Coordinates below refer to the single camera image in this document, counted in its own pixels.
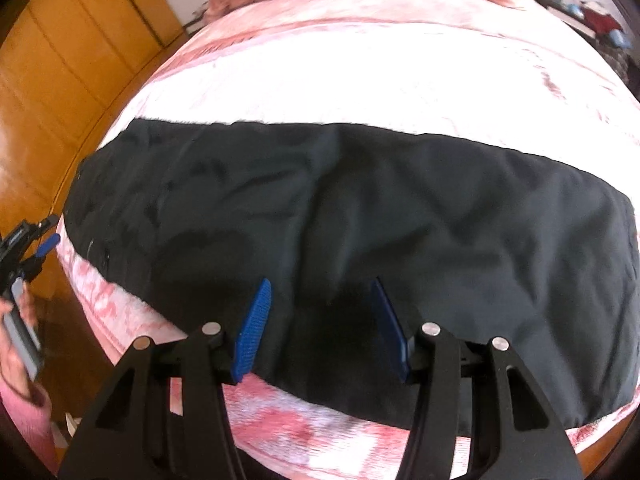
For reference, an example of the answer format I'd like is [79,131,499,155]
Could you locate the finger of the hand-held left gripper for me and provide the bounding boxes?
[24,214,62,281]

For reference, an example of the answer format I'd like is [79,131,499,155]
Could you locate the black pants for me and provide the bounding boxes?
[65,118,640,430]

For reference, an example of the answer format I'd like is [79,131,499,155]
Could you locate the cluttered bedside table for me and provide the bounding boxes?
[525,0,636,81]

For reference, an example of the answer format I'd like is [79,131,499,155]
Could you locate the person's left hand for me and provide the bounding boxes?
[0,287,47,403]

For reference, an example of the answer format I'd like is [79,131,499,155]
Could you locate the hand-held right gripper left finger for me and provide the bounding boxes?
[58,277,273,480]

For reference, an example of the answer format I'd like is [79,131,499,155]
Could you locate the pink striped bed blanket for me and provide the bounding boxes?
[55,0,640,470]

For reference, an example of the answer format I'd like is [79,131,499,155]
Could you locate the wooden wardrobe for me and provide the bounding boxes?
[0,0,187,241]

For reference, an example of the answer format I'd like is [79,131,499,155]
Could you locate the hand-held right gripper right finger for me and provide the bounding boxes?
[369,277,584,480]

